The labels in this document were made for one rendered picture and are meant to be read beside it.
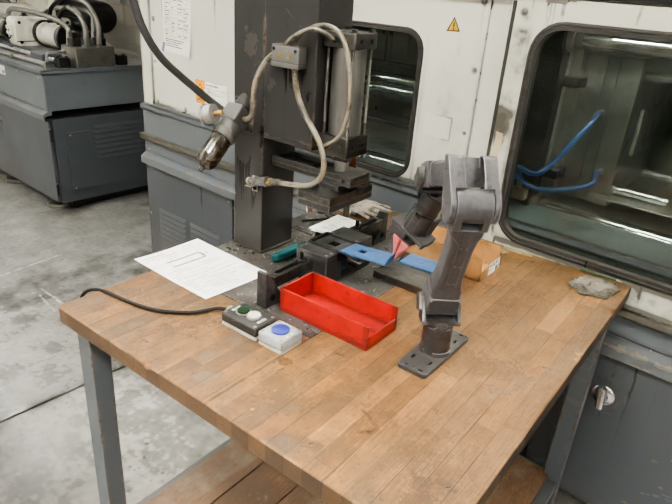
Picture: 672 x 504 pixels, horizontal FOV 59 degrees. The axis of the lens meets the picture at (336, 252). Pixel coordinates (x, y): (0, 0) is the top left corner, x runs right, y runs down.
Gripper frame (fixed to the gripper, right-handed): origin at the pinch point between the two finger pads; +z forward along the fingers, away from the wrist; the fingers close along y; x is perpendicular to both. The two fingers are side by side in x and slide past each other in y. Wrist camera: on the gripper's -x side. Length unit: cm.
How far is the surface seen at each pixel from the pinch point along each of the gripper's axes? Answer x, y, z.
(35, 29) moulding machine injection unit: -108, 354, 151
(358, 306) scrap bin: 13.0, -3.4, 9.0
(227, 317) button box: 38.1, 12.4, 16.4
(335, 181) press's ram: 3.0, 22.6, -5.7
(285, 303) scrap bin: 24.7, 8.1, 14.1
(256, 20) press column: 6, 60, -26
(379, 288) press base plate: -1.5, -0.9, 12.3
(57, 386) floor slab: 22, 84, 152
